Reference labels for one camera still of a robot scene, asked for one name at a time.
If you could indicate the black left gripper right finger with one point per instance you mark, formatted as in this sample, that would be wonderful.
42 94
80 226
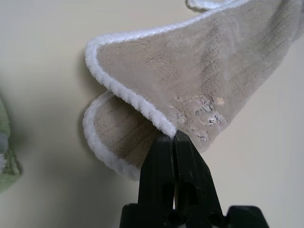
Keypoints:
194 180

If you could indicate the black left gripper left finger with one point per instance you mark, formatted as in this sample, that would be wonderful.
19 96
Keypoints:
156 171

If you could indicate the beige towel with white trim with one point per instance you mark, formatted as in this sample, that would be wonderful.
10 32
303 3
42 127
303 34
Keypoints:
178 71

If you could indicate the green fluffy towel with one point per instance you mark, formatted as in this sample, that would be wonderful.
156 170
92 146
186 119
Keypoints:
7 171

